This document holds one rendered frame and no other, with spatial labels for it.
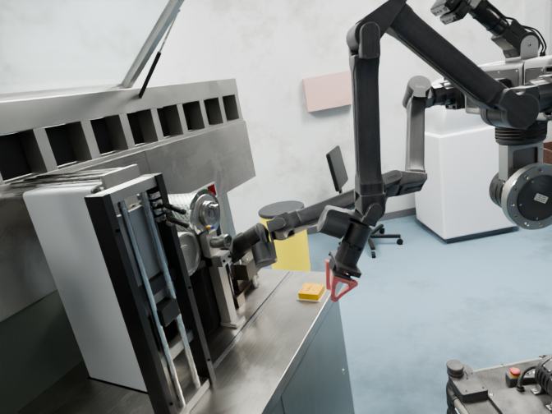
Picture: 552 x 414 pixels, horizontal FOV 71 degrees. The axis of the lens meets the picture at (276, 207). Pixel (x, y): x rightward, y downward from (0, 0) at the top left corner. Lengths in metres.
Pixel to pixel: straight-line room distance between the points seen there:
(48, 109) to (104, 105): 0.19
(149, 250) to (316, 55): 3.40
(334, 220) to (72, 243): 0.61
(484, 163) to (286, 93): 1.90
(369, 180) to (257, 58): 3.18
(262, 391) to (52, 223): 0.63
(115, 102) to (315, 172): 2.96
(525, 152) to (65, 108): 1.37
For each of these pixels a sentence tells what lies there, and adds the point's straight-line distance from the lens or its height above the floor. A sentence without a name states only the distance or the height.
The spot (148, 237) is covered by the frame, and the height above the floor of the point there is 1.31.
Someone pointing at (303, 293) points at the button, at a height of 0.92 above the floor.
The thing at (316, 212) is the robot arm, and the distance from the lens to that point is 1.19.
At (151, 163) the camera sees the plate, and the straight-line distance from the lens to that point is 1.50.
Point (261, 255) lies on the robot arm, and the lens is 1.14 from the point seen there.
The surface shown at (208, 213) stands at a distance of 1.16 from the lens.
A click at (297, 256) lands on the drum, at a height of 0.23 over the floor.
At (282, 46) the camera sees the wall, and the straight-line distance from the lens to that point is 4.04.
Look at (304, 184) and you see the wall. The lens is 4.14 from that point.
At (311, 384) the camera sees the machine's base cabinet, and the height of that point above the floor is 0.70.
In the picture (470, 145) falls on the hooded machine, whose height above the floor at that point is 0.85.
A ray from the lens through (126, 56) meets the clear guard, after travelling 1.40.
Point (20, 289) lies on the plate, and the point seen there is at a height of 1.19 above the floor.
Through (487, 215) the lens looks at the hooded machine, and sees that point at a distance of 3.86.
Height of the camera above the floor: 1.57
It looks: 17 degrees down
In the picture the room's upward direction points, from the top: 10 degrees counter-clockwise
